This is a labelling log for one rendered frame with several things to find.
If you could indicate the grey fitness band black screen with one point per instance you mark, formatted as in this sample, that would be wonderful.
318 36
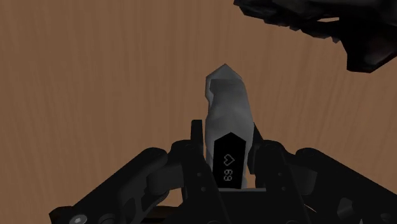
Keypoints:
228 118

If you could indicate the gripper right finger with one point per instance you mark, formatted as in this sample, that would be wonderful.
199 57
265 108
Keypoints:
279 173

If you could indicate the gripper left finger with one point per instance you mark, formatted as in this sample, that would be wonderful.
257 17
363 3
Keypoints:
189 173

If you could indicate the black angular object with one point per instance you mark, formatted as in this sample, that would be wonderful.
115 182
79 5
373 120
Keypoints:
356 28

